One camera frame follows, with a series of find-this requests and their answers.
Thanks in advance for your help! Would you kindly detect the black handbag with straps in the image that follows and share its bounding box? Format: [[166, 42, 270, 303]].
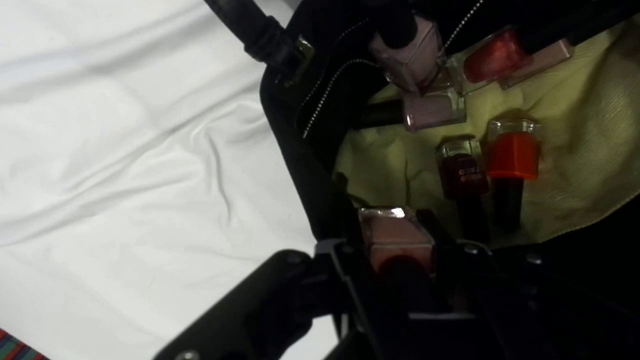
[[202, 0, 640, 269]]

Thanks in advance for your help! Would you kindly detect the dark purple nail polish bottle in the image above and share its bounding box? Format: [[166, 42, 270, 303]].
[[433, 134, 493, 244]]

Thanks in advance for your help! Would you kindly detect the white tablecloth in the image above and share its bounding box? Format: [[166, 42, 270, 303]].
[[0, 0, 341, 360]]

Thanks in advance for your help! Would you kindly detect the moire patterned screen panel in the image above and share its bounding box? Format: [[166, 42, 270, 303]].
[[0, 326, 50, 360]]

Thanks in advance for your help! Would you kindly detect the red-orange nail polish bottle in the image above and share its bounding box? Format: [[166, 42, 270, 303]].
[[481, 114, 543, 236]]

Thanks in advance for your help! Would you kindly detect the pale pink nail polish bottle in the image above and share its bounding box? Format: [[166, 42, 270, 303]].
[[365, 10, 447, 96]]

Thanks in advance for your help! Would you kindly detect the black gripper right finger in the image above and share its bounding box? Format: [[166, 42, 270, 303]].
[[415, 208, 640, 360]]

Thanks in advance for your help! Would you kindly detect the peach nail polish bottle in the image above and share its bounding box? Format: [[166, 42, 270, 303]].
[[355, 205, 436, 277]]

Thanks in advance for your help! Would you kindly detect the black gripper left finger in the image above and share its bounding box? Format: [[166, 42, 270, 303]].
[[149, 239, 387, 360]]

